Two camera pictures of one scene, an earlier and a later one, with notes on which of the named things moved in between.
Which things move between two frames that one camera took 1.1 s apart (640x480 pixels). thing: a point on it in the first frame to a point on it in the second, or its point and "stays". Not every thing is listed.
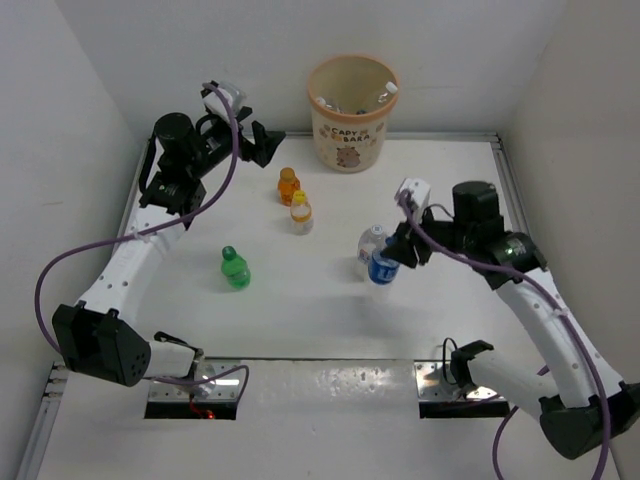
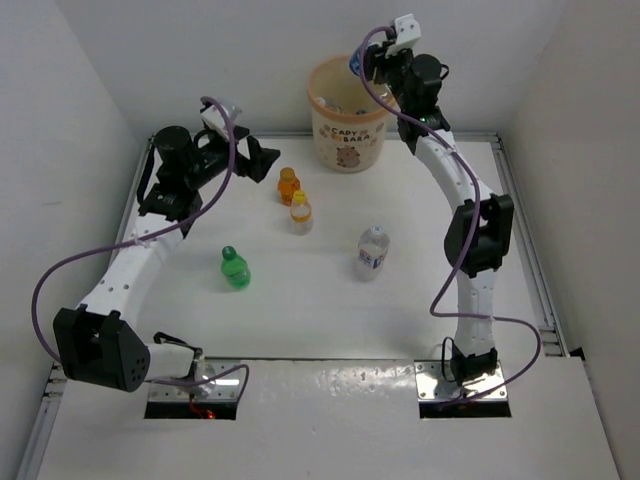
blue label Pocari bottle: [381, 270] to [355, 60]
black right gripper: [408, 248] to [376, 57]
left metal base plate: [226, 388] stays
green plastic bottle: [235, 268] stays
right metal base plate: [432, 385] stays
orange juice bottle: [288, 185] stays
